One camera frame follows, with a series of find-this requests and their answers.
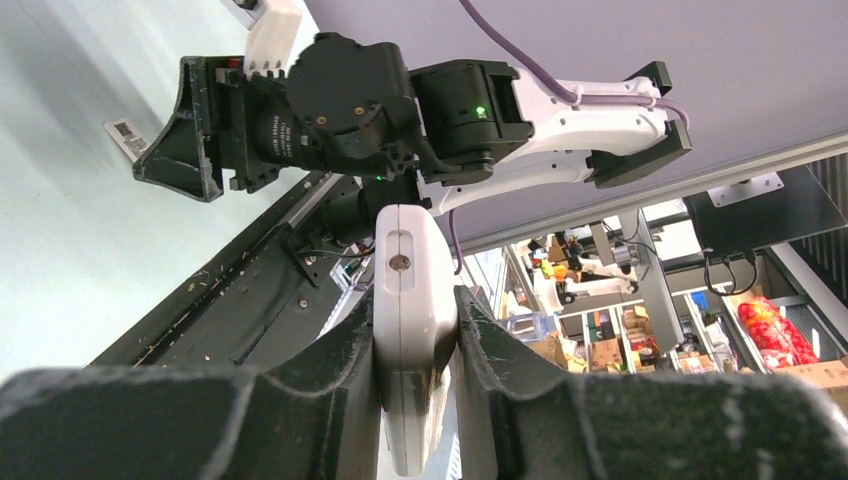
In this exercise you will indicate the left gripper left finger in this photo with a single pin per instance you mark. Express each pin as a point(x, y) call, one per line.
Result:
point(315, 416)

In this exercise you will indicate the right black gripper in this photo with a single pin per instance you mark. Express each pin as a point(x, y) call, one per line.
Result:
point(223, 119)

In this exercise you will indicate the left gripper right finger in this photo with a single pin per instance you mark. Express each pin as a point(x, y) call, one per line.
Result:
point(522, 417)

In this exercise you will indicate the white remote control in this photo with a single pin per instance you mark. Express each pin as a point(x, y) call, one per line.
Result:
point(415, 322)

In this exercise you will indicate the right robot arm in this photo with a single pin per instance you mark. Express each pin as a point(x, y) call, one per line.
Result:
point(438, 137)

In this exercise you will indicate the cardboard box on shelf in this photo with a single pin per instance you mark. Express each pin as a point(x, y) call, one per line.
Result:
point(606, 355)

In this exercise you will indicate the grey metal shelf upright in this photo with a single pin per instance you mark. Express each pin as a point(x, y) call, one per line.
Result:
point(653, 285)

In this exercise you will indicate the red snack bag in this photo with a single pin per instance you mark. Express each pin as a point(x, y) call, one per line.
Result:
point(779, 342)

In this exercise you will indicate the black monitor outside cell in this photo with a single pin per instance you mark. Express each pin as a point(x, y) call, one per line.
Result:
point(765, 210)

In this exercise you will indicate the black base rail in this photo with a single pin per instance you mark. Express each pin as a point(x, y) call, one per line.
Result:
point(264, 297)

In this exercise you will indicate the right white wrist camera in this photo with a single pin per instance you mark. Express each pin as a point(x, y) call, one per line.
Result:
point(272, 27)

